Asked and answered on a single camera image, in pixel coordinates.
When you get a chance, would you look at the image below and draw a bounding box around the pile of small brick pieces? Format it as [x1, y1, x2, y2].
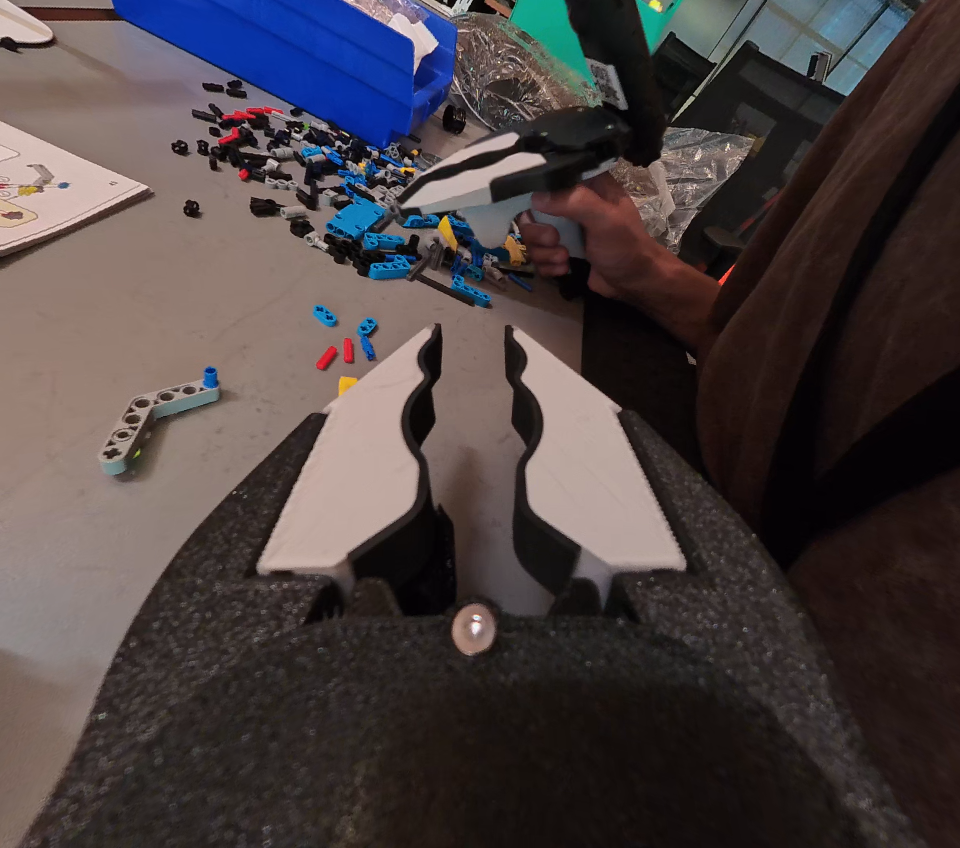
[171, 79, 537, 307]

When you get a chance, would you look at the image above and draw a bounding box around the black mesh chair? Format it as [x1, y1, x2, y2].
[675, 41, 849, 256]

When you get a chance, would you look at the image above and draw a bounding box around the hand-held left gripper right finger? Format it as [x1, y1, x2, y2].
[504, 325, 687, 616]

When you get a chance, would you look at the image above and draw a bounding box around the clear plastic bag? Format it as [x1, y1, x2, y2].
[450, 11, 755, 249]

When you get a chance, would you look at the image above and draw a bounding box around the brown shirt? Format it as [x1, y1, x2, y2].
[697, 0, 960, 848]

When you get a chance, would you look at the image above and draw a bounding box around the white folding book stand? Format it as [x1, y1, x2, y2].
[0, 0, 55, 52]

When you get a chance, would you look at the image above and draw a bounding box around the person's right hand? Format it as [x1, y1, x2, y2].
[517, 182, 678, 299]

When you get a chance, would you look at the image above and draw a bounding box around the black perforated foam mat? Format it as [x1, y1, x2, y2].
[581, 293, 702, 474]

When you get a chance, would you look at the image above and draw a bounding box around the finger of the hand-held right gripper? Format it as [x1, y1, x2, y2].
[416, 130, 546, 190]
[396, 154, 622, 220]

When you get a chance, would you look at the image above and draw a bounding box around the grey angled beam piece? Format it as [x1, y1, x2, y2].
[99, 379, 221, 476]

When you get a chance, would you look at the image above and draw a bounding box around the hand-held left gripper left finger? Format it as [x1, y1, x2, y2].
[256, 324, 457, 616]

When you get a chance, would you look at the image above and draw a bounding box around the open instruction booklet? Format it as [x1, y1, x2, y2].
[0, 120, 153, 258]

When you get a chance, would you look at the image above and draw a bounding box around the teal plastic folder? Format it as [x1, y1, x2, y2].
[510, 0, 685, 85]

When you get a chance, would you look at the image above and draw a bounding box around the blue plastic bin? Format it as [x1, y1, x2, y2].
[78, 0, 459, 147]

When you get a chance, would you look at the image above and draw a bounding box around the grey desk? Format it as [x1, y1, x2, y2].
[0, 0, 586, 848]

